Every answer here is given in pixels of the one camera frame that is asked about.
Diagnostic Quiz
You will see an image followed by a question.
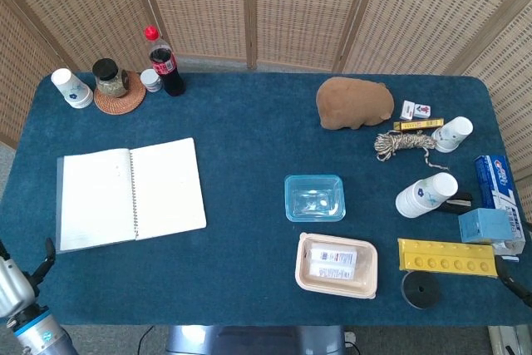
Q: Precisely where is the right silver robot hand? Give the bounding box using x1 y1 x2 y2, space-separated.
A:
494 219 532 309

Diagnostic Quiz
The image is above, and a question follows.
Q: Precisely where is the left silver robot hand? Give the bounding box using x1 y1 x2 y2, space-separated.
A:
0 237 57 319

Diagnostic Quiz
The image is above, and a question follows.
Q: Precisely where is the white spiral notebook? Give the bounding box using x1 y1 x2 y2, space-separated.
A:
55 136 208 254

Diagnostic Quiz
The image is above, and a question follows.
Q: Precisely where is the dark robot base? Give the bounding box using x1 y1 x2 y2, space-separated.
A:
165 324 347 355

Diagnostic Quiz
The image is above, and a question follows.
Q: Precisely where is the light blue cardboard box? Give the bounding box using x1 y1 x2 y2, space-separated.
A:
457 207 510 245

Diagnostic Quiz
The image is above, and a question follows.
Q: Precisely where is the yellow block with round holes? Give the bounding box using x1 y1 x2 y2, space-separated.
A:
397 238 500 278

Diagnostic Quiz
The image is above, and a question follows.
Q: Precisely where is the black round disc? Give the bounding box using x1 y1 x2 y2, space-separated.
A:
400 271 441 310

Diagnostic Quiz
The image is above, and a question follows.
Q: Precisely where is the black stapler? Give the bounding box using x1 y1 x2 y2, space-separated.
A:
438 192 474 214

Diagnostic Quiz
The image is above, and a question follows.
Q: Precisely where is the blue toothpaste box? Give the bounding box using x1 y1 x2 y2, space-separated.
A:
474 154 528 256

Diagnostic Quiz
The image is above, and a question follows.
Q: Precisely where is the stack of flowered paper cups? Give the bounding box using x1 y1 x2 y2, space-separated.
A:
394 171 460 219

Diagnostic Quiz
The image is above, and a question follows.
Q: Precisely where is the paper cup with green sprig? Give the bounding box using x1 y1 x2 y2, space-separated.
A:
431 116 475 154

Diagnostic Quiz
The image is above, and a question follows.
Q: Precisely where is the beige tray with clear lid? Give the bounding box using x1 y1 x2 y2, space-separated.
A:
294 231 379 300

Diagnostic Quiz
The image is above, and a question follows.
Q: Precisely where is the small white printed box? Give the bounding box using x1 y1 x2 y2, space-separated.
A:
308 247 359 267
308 264 357 282

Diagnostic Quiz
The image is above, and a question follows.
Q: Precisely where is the slim yellow box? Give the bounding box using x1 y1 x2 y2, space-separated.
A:
392 118 445 131

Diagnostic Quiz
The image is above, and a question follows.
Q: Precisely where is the mahjong tile with red print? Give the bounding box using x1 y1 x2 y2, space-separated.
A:
412 102 433 120

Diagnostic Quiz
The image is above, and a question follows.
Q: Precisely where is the paper cup with blue flower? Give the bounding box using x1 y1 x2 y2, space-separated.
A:
51 67 94 110

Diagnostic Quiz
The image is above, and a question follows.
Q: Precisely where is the round woven rattan coaster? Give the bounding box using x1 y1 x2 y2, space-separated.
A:
93 71 147 116

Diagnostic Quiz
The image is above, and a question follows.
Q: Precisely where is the blue clear plastic container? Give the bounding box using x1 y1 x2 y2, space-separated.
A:
283 174 347 223

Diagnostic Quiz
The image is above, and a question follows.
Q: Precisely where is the glass jar with black lid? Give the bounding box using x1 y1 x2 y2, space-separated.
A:
91 57 131 99

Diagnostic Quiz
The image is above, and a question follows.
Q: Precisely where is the brown plush capybara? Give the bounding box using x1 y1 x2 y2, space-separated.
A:
316 76 396 131

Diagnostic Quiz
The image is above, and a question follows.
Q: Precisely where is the small white plastic jar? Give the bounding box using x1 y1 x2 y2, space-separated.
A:
140 68 164 94

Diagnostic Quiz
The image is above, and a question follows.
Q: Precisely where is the cola bottle with red cap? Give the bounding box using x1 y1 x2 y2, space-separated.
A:
143 26 186 98

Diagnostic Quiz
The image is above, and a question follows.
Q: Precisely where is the blue felt table cover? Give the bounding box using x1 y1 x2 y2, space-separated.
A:
0 71 532 328

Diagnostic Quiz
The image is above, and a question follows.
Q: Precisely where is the woven bamboo folding screen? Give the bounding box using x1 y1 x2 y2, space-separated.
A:
0 0 532 184

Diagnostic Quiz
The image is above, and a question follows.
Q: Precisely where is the black cable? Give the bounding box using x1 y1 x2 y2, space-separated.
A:
138 325 155 355

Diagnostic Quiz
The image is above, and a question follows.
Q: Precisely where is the bundle of twisted rope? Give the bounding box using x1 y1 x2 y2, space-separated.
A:
373 130 451 171

